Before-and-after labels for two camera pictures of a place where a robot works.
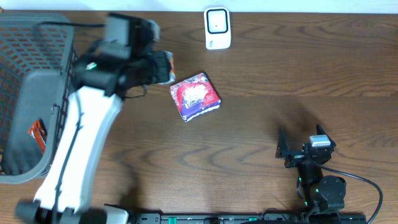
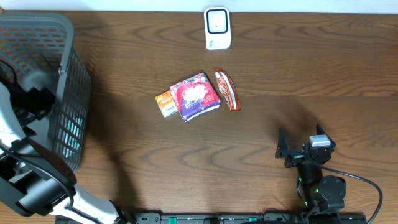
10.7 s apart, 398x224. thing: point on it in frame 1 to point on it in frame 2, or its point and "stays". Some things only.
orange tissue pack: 171,74 to 166,104
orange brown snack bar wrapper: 38,131 to 227,88
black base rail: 247,218 stays
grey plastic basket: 37,61 stays
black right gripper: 283,151 stays
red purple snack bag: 194,96 stays
